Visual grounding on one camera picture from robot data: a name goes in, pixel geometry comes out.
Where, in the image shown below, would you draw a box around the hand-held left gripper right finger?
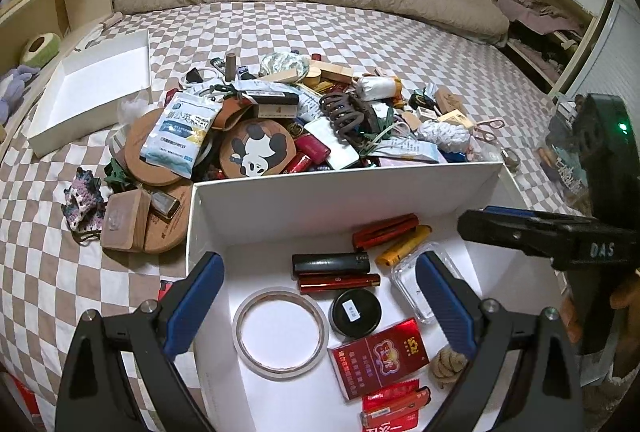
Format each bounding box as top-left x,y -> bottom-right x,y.
415,251 -> 583,432

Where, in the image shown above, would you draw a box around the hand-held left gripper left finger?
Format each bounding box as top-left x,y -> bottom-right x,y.
55,252 -> 226,432

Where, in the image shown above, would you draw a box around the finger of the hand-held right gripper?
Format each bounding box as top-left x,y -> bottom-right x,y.
482,206 -> 596,227
457,210 -> 577,265

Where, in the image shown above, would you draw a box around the silver harmonica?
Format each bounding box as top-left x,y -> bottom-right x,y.
150,192 -> 182,219

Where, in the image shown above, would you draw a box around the large white cardboard box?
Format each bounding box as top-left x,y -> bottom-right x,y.
185,162 -> 566,432

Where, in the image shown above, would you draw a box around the person's right forearm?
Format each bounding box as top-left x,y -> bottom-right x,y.
580,352 -> 640,432

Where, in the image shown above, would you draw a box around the clear plastic container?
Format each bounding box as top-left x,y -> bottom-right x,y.
542,94 -> 598,215

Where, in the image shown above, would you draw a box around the person's right hand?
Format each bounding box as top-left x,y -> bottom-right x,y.
609,271 -> 640,378

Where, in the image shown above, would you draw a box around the clear plastic case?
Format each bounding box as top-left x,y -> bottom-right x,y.
392,252 -> 463,323

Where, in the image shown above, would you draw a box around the clear tape roll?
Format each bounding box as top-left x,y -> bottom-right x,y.
232,287 -> 329,381

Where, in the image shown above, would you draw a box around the yellow lighter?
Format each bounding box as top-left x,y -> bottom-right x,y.
375,225 -> 432,267

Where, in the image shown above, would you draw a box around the round cork coaster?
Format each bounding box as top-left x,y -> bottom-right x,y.
142,182 -> 196,255

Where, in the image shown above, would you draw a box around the red cigarette pack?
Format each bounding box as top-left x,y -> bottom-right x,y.
327,318 -> 431,401

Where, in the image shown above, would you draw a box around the black round tin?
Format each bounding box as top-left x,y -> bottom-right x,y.
329,288 -> 384,344

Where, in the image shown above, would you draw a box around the red lighter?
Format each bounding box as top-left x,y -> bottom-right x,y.
352,214 -> 419,251

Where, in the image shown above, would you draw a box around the light wooden box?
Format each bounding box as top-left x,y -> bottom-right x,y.
100,188 -> 153,253

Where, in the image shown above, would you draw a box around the dark red gold-trimmed tube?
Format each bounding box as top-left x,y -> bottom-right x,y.
298,273 -> 382,295

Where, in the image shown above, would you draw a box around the pink scissors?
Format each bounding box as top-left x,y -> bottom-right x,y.
469,118 -> 506,143

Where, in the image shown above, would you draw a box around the red flat packet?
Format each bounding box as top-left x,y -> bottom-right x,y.
360,386 -> 432,432

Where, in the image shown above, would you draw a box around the white yarn ball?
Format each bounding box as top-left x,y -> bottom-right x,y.
417,118 -> 474,153

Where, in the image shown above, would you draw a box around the black lighter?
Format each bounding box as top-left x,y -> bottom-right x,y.
292,252 -> 371,275

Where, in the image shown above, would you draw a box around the small beige box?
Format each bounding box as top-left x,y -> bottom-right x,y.
440,109 -> 477,135

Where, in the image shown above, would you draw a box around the green plastic clip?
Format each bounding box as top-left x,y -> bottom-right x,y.
104,158 -> 137,191

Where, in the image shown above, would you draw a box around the purple blue crochet piece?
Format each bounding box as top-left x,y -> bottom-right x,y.
61,168 -> 109,245

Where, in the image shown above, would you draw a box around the panda round coaster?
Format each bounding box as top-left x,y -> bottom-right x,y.
219,119 -> 297,179

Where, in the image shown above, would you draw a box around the white blue foil packet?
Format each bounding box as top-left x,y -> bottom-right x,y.
139,90 -> 224,180

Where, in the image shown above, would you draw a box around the open closet with clothes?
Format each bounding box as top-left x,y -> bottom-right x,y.
482,0 -> 608,96

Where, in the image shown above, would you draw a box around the white flat card case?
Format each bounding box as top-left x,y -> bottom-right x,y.
301,118 -> 362,171

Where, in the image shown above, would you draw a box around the white cloth roll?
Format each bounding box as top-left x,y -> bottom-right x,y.
356,76 -> 399,102

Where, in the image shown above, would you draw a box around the white cotton fluff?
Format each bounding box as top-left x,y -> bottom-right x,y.
119,96 -> 152,125

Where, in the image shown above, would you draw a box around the brown hair claw clip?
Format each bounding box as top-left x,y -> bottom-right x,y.
319,92 -> 382,149

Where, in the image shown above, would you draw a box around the red box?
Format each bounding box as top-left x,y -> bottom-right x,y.
0,371 -> 42,432

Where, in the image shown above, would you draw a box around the shallow white box lid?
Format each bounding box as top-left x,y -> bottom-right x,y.
27,29 -> 152,157

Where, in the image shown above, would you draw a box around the silver patterned foil bag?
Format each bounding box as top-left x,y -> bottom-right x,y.
259,52 -> 312,77

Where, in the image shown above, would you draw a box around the purple plush toy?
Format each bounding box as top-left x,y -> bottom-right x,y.
0,64 -> 41,123

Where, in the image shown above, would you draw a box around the checkered bed sheet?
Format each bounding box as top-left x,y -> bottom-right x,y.
0,0 -> 596,432

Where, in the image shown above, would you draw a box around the avocado plush toy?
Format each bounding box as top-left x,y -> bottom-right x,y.
20,34 -> 62,68

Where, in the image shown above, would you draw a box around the beige rope knot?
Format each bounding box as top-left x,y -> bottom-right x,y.
430,346 -> 469,389

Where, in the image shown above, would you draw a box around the cork ring coaster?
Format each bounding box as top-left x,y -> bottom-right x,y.
124,109 -> 202,187

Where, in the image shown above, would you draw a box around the white cable coil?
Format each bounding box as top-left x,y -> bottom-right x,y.
184,66 -> 224,91

